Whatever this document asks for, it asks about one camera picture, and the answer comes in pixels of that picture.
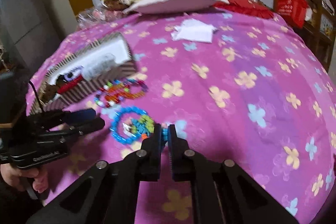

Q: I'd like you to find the green white beaded charm bracelet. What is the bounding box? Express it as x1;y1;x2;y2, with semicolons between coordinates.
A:
122;114;156;139

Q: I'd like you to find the blue bead bracelet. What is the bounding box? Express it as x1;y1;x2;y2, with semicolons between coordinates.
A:
109;105;169;146

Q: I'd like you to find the striped jewelry box tray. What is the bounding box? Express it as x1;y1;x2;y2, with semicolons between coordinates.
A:
29;32;137;115

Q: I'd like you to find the person's left hand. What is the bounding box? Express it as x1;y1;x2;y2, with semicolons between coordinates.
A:
1;164;49;193

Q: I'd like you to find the grey fluffy scrunchie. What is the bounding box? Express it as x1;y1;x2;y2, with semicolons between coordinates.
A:
81;53;116;81

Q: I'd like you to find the grey cabinet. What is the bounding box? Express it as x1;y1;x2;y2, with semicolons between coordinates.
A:
1;0;60;75

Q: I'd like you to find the pink floral bedspread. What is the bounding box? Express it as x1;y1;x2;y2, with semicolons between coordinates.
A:
33;11;335;223

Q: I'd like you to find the clear plastic bag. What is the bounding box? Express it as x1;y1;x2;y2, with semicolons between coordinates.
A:
76;7;124;31

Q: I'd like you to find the white paper sheet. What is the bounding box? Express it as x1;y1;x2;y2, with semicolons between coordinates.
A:
171;19;218;43

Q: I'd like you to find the white pink pillow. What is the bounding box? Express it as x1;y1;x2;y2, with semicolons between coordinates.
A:
123;0;230;14

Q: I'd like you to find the red cushion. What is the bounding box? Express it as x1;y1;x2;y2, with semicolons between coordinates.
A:
213;0;274;19

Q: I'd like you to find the red shopping bag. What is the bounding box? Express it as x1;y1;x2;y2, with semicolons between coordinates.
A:
275;0;308;28

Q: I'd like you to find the wooden shelf rack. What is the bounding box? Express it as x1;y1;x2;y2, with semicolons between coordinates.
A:
295;0;335;71

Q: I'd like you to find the black cable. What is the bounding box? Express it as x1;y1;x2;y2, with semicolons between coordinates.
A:
27;80;46;114

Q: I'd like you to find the red bow hair tie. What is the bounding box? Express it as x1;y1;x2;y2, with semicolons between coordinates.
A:
56;75;85;96

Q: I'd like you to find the lilac bead bracelet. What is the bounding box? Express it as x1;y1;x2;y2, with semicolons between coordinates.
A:
63;66;85;81

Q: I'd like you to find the multicolour round bead bracelet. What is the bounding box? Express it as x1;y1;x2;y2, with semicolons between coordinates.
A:
93;79;132;109

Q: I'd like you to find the orange crystal bead bracelet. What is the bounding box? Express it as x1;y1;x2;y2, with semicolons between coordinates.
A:
105;80;148;102

